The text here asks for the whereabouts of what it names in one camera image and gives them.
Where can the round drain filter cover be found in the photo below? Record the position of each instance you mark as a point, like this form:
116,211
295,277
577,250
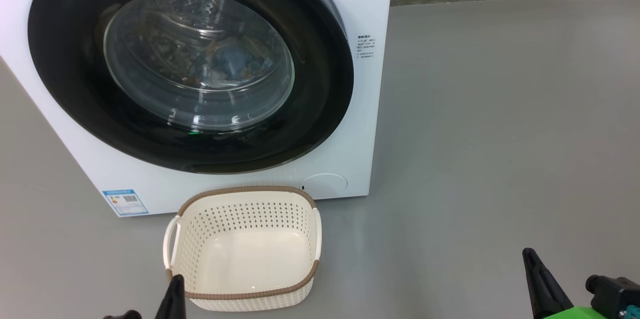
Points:
325,186

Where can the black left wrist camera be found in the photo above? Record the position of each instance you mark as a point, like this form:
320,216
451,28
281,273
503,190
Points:
122,315

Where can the cream perforated laundry basket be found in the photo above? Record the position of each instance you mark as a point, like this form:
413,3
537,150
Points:
250,214

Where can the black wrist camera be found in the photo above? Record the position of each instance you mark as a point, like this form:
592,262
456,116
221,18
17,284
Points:
612,294
122,315

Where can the blue cartoon print garment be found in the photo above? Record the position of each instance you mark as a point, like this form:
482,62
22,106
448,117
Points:
235,59

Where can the black glass washer door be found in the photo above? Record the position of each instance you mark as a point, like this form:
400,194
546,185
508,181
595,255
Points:
65,59

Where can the small printed text label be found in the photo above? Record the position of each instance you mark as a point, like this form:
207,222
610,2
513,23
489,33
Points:
366,47

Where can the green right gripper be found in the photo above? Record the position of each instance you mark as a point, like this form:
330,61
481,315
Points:
575,314

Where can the blue energy label sticker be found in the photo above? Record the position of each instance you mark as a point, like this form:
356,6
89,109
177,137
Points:
126,202

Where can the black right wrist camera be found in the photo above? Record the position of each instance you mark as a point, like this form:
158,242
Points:
612,294

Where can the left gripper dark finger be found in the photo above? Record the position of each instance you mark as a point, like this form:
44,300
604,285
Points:
174,304

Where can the stainless steel washer drum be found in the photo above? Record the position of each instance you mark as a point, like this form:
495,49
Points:
165,19

